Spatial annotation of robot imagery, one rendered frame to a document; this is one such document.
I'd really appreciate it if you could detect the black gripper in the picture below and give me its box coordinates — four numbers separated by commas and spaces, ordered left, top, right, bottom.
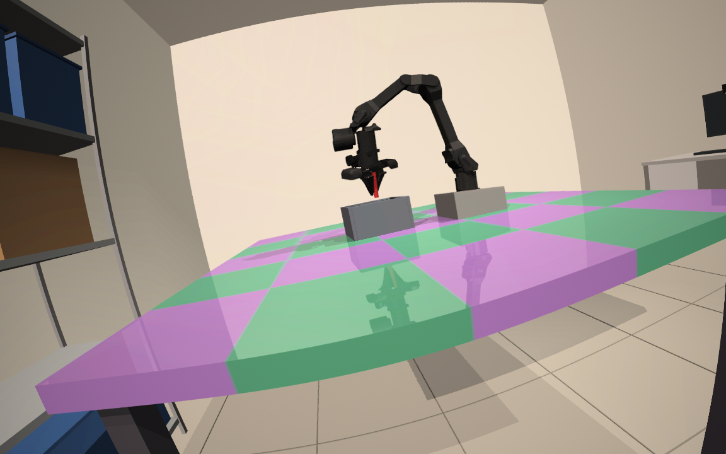
341, 146, 398, 196

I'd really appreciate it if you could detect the red peg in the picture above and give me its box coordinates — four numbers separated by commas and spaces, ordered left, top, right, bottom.
372, 172, 379, 198

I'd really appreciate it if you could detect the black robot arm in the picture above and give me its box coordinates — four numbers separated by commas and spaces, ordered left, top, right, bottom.
332, 74, 480, 192

